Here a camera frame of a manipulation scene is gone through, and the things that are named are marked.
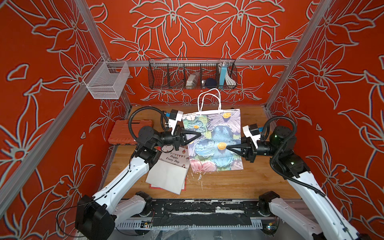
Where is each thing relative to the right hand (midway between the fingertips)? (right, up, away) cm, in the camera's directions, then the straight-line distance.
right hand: (225, 138), depth 56 cm
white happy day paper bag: (-25, -21, +24) cm, 41 cm away
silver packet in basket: (-13, +30, +36) cm, 48 cm away
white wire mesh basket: (-67, +33, +37) cm, 83 cm away
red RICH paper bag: (-35, -30, +24) cm, 52 cm away
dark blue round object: (0, +31, +39) cm, 50 cm away
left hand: (-10, -3, +5) cm, 12 cm away
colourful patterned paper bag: (-6, -5, +1) cm, 8 cm away
